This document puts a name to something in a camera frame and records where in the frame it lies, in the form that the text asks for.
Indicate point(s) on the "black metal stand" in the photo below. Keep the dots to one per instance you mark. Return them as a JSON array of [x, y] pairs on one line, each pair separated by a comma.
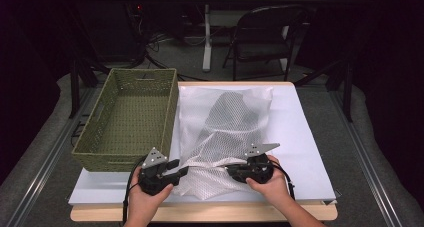
[[347, 87], [75, 87]]

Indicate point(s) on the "white board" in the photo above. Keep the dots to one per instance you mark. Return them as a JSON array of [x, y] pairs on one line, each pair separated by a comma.
[[300, 137]]

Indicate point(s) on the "person's right hand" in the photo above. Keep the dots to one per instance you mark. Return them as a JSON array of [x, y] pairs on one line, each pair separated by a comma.
[[271, 188]]

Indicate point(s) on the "black folding chair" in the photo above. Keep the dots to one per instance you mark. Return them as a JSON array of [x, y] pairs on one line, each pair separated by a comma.
[[263, 50]]

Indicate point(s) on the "white mesh laundry bag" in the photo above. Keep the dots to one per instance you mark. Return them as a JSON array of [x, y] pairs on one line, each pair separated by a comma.
[[200, 103]]

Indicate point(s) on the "green woven basket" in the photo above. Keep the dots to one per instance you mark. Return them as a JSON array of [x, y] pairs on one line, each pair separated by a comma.
[[133, 120]]

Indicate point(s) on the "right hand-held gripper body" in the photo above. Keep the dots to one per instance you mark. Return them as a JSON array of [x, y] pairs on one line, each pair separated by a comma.
[[255, 170]]

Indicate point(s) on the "person's left hand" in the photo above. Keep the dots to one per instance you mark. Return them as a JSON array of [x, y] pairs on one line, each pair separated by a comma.
[[143, 203]]

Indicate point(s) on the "white desk leg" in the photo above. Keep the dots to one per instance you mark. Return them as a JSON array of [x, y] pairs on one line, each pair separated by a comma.
[[207, 37]]

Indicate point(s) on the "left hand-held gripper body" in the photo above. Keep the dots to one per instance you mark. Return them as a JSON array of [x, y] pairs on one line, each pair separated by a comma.
[[153, 180]]

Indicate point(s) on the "metal floor rail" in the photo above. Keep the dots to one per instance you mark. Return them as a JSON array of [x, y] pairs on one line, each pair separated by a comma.
[[363, 160], [50, 160]]

